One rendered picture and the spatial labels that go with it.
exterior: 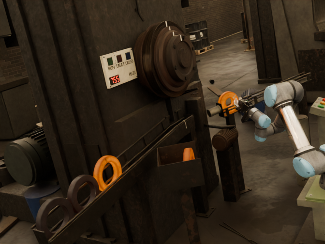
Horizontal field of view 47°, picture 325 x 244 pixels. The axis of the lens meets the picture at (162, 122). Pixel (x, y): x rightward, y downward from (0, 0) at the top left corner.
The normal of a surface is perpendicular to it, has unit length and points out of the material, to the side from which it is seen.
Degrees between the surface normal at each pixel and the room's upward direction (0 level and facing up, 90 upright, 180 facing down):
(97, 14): 90
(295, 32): 90
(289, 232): 0
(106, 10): 90
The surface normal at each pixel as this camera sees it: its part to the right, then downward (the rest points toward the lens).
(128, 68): 0.82, 0.00
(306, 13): -0.72, 0.32
